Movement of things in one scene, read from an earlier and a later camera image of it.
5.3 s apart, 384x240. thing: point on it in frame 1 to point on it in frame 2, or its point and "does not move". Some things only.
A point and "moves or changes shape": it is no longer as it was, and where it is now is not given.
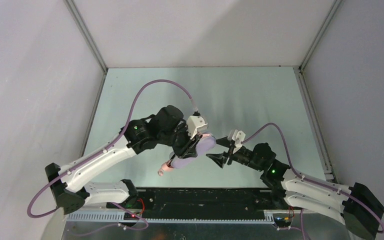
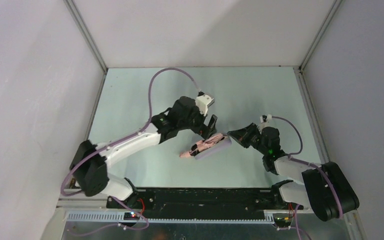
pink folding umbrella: x=166 y=167 moves or changes shape
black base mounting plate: x=212 y=202 does not move
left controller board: x=129 y=216 does not move
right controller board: x=283 y=221 does not move
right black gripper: x=229 y=155 to x=249 y=136
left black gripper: x=185 y=148 to x=201 y=121
